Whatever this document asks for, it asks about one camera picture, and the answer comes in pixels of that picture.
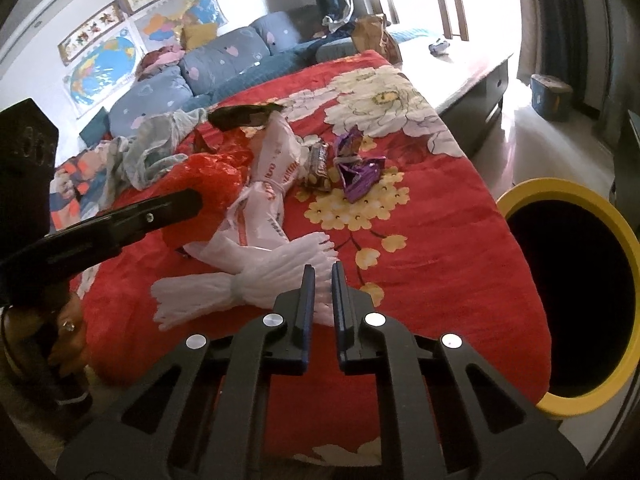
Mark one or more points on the blue heart print pillow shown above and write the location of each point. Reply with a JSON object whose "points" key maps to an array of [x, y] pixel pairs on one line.
{"points": [[150, 100], [275, 32], [225, 57]]}

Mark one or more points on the small blue white object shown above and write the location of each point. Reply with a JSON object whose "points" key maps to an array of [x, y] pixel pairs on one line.
{"points": [[439, 48]]}

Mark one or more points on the yellow pillow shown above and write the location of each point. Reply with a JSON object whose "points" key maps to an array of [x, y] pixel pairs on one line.
{"points": [[200, 36]]}

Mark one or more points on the teal cushion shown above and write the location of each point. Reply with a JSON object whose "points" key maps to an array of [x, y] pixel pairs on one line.
{"points": [[95, 127]]}

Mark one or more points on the dark furniture edge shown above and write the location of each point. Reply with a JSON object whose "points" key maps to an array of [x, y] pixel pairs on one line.
{"points": [[629, 165]]}

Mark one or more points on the world map poster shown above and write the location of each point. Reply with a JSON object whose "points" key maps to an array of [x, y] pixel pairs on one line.
{"points": [[105, 72]]}

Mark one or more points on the brown candy bar wrapper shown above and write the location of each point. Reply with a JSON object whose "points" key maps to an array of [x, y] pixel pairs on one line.
{"points": [[317, 165]]}

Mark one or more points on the person's left hand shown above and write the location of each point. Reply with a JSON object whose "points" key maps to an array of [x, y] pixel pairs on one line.
{"points": [[75, 345]]}

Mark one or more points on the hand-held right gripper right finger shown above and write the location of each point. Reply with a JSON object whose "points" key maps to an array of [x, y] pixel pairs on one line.
{"points": [[338, 290]]}

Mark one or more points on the pink clothes pile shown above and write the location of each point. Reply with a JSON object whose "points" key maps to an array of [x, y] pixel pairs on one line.
{"points": [[160, 60]]}

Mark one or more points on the purple foil wrapper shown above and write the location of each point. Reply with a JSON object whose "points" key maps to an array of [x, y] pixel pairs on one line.
{"points": [[357, 175]]}

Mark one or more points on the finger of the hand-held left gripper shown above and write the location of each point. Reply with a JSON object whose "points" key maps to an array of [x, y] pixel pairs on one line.
{"points": [[150, 217]]}

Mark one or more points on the dark crumpled snack wrapper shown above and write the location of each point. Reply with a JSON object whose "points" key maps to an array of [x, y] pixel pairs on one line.
{"points": [[240, 116]]}

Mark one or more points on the white plastic bag orange print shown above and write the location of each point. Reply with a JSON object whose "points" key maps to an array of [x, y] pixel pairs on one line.
{"points": [[275, 160]]}

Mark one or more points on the plain white plastic bag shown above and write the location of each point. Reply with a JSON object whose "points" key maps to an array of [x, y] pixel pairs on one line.
{"points": [[265, 270]]}

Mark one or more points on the grey green crumpled cloth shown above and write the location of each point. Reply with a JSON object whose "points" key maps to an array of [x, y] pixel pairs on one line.
{"points": [[150, 150]]}

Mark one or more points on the white top low cabinet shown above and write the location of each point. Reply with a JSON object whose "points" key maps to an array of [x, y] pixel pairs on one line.
{"points": [[465, 75]]}

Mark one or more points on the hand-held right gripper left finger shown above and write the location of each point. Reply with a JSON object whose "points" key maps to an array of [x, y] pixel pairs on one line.
{"points": [[309, 290]]}

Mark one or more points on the red plastic bag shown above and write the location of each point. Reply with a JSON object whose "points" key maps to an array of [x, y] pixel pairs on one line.
{"points": [[212, 177]]}

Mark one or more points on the dark grey curtain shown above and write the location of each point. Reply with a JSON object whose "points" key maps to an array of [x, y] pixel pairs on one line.
{"points": [[575, 25]]}

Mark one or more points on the orange blue patterned cloth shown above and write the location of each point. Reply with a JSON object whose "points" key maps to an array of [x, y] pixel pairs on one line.
{"points": [[82, 185]]}

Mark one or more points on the yellow rimmed trash bin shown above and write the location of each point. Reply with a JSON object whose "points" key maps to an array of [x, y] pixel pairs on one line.
{"points": [[575, 280]]}

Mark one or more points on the country map poster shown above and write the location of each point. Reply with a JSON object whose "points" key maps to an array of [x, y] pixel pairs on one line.
{"points": [[195, 12]]}

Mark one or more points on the brown paper bag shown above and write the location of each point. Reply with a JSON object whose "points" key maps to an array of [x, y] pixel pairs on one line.
{"points": [[372, 35]]}

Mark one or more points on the red floral blanket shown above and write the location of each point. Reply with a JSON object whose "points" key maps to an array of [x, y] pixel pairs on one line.
{"points": [[440, 245]]}

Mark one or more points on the blue storage box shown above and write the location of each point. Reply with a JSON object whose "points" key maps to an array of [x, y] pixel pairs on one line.
{"points": [[550, 97]]}

